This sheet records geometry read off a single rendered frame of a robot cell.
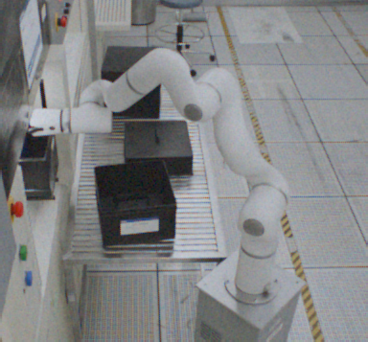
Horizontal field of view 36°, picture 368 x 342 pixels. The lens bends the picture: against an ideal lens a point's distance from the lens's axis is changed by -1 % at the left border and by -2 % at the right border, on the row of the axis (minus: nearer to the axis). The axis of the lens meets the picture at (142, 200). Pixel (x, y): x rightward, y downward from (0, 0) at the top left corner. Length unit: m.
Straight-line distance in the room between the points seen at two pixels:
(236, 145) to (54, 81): 0.70
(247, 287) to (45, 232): 0.73
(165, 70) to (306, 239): 1.95
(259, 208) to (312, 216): 1.86
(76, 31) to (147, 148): 1.27
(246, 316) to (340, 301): 1.22
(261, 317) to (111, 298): 1.19
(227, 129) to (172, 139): 0.87
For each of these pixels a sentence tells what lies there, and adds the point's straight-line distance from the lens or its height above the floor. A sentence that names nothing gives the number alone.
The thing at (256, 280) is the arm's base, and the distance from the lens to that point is 1.90.
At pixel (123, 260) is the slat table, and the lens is 2.06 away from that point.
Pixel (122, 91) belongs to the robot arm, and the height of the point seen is 1.42.
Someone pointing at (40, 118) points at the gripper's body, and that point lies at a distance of 1.87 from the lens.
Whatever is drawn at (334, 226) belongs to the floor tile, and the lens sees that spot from 3.47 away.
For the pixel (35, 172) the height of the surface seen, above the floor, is 1.12.
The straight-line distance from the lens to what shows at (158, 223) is 2.06.
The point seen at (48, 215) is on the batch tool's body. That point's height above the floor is 0.87.
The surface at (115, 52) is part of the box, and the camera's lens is 2.87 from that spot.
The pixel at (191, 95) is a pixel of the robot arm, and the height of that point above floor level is 1.50.
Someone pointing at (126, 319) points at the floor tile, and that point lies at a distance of 2.84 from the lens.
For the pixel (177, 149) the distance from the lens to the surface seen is 2.40.
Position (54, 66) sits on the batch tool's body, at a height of 1.38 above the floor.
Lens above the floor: 2.24
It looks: 40 degrees down
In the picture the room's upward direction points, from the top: 1 degrees counter-clockwise
